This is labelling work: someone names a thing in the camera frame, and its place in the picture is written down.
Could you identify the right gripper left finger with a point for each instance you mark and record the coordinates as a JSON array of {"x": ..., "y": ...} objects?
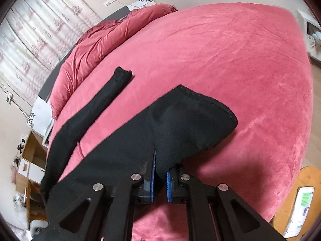
[{"x": 147, "y": 192}]

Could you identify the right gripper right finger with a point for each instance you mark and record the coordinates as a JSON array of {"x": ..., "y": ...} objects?
[{"x": 175, "y": 190}]

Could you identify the black pants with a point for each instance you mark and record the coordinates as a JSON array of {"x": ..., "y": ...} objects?
[{"x": 176, "y": 126}]

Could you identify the wooden desk with drawers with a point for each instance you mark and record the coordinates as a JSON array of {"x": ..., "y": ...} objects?
[{"x": 30, "y": 172}]

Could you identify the white floral nightstand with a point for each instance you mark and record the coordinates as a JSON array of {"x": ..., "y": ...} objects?
[
  {"x": 139, "y": 4},
  {"x": 40, "y": 120}
]

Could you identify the smartphone with lit screen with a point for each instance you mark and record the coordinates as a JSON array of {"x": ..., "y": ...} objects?
[{"x": 300, "y": 210}]

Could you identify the wooden stool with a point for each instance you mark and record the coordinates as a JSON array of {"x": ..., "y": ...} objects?
[{"x": 308, "y": 176}]

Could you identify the pink velvet bed cover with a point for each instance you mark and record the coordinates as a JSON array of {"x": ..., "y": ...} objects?
[{"x": 250, "y": 57}]

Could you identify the dark grey headboard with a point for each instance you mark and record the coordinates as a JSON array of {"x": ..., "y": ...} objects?
[{"x": 46, "y": 89}]

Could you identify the red folded duvet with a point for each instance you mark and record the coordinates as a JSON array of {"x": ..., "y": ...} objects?
[{"x": 94, "y": 46}]

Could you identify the patterned white curtain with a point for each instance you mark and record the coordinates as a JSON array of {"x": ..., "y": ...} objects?
[{"x": 35, "y": 35}]

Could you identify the white cabinet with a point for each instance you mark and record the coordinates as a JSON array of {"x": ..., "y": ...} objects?
[{"x": 311, "y": 32}]

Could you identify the white wall socket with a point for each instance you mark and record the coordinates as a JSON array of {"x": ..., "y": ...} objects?
[{"x": 108, "y": 2}]

